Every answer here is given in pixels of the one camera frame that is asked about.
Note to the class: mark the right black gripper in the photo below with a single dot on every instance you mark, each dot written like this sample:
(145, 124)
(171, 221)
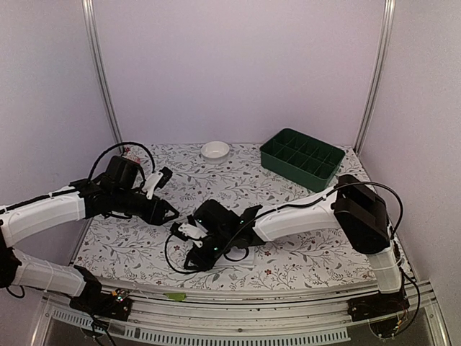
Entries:
(204, 263)

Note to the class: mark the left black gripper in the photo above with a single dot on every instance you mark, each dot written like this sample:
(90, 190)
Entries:
(158, 207)

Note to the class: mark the white underwear black trim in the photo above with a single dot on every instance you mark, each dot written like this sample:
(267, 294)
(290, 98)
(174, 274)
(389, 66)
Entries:
(237, 257)

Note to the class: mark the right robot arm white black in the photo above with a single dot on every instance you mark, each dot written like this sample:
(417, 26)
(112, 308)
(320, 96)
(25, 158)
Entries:
(350, 205)

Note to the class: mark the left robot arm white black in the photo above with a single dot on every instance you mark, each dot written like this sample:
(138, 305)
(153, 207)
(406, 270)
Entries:
(122, 190)

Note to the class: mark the green tape piece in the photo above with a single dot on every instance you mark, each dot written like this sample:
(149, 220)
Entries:
(175, 296)

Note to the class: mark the floral patterned table mat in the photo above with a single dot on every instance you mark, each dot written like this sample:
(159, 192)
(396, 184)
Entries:
(132, 251)

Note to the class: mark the red patterned cupcake cup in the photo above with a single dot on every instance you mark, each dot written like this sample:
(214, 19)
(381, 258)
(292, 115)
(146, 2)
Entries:
(131, 155)

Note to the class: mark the white ceramic bowl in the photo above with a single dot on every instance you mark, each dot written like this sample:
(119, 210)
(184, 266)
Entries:
(215, 151)

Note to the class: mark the green divided organizer tray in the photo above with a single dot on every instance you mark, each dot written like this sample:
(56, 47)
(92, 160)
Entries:
(301, 159)

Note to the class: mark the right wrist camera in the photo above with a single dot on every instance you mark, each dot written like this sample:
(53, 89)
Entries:
(186, 231)

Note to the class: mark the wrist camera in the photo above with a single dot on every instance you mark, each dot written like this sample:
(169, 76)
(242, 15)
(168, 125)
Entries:
(156, 180)
(186, 231)

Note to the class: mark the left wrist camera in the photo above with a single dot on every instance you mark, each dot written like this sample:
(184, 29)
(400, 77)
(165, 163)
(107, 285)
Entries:
(156, 180)

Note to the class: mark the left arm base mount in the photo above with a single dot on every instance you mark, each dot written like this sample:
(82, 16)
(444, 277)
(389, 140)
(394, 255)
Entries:
(116, 305)

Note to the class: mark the aluminium front rail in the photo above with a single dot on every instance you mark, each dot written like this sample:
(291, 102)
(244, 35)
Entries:
(310, 316)

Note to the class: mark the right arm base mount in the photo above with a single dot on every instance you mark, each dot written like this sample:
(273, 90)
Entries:
(385, 313)

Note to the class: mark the left aluminium frame post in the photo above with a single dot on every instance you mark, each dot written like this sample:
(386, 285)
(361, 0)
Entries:
(96, 53)

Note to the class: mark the aluminium frame post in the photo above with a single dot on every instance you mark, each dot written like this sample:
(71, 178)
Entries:
(96, 53)
(382, 51)

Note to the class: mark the right aluminium frame post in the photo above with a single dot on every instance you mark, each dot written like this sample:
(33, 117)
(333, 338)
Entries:
(382, 51)

